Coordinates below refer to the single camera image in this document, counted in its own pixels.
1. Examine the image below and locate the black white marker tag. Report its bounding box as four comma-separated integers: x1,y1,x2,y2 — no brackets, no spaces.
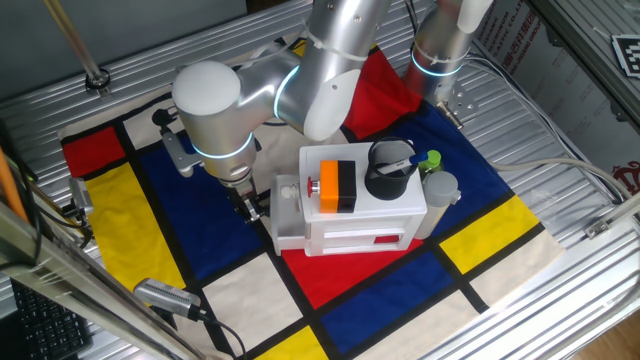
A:
610,33,640,79

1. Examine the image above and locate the black cable of grille camera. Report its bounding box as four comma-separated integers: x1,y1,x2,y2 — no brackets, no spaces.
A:
199,312,249,360

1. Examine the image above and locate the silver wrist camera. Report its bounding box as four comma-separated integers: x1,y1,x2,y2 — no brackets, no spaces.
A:
160,129,201,179

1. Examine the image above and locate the white bottle with grey lid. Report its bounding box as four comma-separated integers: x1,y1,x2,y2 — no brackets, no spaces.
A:
414,170,462,241

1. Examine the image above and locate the orange black emergency button box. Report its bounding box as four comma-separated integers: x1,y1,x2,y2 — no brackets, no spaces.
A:
307,159,357,215

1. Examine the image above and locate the silver camera with grille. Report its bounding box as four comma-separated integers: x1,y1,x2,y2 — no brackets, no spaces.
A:
132,277,206,322

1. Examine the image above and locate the black yellow camera clamp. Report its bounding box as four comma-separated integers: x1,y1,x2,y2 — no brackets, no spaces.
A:
62,199,96,246

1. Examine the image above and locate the green plastic bottle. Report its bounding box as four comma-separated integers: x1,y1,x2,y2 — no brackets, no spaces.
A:
418,149,444,181

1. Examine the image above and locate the orange rod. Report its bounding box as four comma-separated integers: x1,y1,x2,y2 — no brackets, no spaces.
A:
0,147,29,224

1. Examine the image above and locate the white marker with blue cap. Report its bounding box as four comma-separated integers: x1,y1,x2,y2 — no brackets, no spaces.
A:
377,151,430,176

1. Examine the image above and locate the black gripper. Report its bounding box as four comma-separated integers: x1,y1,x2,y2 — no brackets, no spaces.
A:
229,173,268,223

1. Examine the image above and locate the small silver camera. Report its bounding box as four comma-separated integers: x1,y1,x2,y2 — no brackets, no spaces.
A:
67,177,96,217

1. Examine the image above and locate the metal corner bracket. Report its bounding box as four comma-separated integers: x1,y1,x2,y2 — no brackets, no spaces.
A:
584,217,614,240

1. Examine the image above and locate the metal pole with ring base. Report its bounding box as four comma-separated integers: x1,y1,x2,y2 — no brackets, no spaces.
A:
42,0,111,99

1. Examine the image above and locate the white drawer cabinet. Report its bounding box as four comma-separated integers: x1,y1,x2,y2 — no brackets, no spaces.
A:
298,142,429,257

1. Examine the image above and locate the dark frame beam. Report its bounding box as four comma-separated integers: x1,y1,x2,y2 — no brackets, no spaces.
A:
529,0,640,126

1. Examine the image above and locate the thick grey cable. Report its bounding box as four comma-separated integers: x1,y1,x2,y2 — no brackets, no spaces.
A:
489,158,640,201

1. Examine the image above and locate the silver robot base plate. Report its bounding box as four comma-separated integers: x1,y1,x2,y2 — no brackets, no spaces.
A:
434,82,479,131

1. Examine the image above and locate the grey board with red print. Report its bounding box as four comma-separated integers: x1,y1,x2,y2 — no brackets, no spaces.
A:
469,0,640,196

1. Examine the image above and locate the aluminium frame beam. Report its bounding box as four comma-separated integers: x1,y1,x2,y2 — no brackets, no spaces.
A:
0,199,206,360

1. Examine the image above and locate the short aluminium bar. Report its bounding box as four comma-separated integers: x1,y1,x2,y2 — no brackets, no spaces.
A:
599,192,640,226

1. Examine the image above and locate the black pen cup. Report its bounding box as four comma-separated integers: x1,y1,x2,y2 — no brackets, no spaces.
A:
363,136,420,202

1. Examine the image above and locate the colour block tablecloth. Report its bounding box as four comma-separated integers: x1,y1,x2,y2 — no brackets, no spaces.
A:
58,32,566,360

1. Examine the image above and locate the black keyboard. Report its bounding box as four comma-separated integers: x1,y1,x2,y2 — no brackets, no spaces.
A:
9,279,94,360

